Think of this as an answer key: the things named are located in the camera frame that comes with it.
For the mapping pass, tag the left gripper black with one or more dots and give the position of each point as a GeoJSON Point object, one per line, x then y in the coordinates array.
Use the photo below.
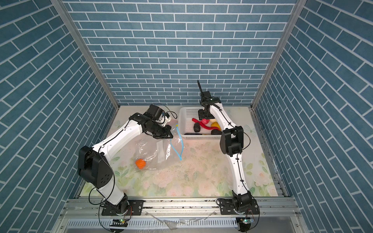
{"type": "Point", "coordinates": [165, 134]}

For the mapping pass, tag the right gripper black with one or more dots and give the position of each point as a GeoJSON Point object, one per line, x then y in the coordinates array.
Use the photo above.
{"type": "Point", "coordinates": [201, 116]}

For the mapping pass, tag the pink toy fruit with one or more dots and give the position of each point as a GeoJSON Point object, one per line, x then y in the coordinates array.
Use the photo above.
{"type": "Point", "coordinates": [205, 121]}

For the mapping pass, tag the clear zip top bag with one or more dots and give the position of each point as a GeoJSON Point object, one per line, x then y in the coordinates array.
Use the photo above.
{"type": "Point", "coordinates": [161, 153]}

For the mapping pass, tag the orange toy fruit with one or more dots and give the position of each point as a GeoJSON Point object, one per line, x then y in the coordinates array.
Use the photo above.
{"type": "Point", "coordinates": [141, 164]}

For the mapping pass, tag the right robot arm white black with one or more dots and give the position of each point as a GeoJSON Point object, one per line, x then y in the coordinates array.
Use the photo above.
{"type": "Point", "coordinates": [232, 145]}

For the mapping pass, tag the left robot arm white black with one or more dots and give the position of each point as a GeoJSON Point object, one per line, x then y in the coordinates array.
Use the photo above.
{"type": "Point", "coordinates": [94, 162]}

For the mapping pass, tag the dark brown toy food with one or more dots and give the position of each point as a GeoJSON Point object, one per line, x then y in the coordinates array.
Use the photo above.
{"type": "Point", "coordinates": [196, 127]}

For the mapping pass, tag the red toy chili pepper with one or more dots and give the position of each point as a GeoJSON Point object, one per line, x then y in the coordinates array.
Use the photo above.
{"type": "Point", "coordinates": [202, 125]}

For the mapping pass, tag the yellow toy fruit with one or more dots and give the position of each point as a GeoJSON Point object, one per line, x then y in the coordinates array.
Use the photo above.
{"type": "Point", "coordinates": [216, 125]}

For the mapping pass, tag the black toy eggplant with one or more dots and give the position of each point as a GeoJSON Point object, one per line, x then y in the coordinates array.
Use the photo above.
{"type": "Point", "coordinates": [216, 132]}

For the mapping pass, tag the left circuit board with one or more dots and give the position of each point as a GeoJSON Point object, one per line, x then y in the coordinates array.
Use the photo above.
{"type": "Point", "coordinates": [119, 223]}

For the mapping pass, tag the circuit board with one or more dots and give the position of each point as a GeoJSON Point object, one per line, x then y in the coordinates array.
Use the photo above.
{"type": "Point", "coordinates": [245, 220]}
{"type": "Point", "coordinates": [119, 223]}

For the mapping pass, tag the right circuit board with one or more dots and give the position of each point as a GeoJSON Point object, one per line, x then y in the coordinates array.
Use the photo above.
{"type": "Point", "coordinates": [245, 220]}

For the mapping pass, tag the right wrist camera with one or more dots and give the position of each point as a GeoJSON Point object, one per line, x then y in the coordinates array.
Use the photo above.
{"type": "Point", "coordinates": [205, 98]}

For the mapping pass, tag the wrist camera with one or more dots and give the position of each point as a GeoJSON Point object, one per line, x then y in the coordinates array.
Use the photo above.
{"type": "Point", "coordinates": [157, 112]}
{"type": "Point", "coordinates": [205, 98]}

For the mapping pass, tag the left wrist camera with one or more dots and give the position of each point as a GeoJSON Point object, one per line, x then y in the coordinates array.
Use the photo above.
{"type": "Point", "coordinates": [157, 112]}

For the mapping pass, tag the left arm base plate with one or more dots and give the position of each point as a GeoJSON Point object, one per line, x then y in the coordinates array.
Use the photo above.
{"type": "Point", "coordinates": [134, 207]}

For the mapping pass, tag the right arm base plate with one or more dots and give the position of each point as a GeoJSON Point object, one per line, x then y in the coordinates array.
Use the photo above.
{"type": "Point", "coordinates": [227, 207]}

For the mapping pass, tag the aluminium front rail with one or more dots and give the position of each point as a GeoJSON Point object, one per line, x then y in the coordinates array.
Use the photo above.
{"type": "Point", "coordinates": [184, 207]}

